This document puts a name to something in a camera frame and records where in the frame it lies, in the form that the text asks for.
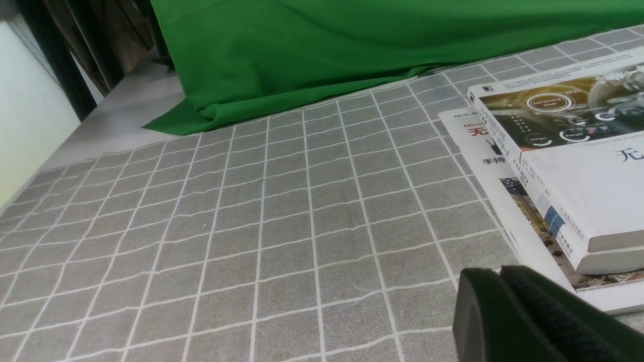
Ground white self-driving textbook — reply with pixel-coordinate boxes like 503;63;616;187
467;47;644;253

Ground green backdrop cloth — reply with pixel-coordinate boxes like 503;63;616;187
144;1;643;136

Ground grey checked tablecloth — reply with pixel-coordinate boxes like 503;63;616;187
2;26;642;361

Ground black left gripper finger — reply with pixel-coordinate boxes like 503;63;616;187
452;265;643;361

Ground thin white magazine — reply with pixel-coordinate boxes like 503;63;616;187
439;107;643;314

